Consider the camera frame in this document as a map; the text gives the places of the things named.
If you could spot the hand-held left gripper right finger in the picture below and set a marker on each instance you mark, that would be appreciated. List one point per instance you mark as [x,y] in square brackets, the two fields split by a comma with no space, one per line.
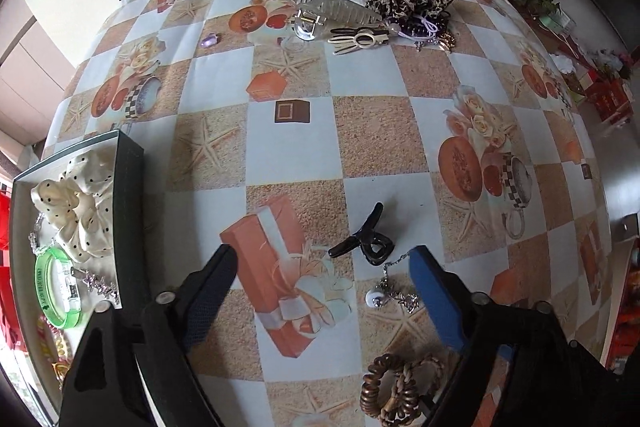
[437,302]

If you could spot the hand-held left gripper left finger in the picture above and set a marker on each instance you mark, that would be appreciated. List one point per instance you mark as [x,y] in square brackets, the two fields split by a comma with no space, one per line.
[210,297]

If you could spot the dark shallow storage box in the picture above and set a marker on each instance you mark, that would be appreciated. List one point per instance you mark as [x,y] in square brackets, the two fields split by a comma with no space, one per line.
[129,217]

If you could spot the cream polka dot scrunchie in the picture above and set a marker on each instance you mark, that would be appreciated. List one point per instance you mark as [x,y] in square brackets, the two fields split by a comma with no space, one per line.
[75,207]

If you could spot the small black claw clip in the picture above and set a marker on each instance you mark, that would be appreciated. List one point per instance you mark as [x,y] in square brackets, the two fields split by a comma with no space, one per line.
[362,241]

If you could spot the checkered printed tablecloth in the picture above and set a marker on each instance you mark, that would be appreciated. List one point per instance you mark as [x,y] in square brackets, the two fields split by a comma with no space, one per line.
[380,142]

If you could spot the red plastic stool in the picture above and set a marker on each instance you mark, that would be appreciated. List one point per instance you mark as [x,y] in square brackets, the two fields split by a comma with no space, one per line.
[11,307]

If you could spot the small purple gem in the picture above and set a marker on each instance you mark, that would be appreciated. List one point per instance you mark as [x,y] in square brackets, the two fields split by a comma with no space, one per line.
[210,40]

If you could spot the red gift boxes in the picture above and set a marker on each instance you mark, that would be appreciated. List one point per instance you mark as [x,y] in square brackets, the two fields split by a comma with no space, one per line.
[607,99]

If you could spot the cream flat hair clip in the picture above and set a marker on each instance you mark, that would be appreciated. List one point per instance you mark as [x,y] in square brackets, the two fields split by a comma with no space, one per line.
[357,40]

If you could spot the white low cabinet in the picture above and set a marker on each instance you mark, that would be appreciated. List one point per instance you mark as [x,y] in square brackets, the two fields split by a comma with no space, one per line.
[30,67]

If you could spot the pale green box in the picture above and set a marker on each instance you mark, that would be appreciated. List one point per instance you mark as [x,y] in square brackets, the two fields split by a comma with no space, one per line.
[556,20]

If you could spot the clear large hair claw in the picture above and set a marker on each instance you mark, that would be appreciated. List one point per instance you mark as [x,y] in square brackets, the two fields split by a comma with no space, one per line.
[335,12]

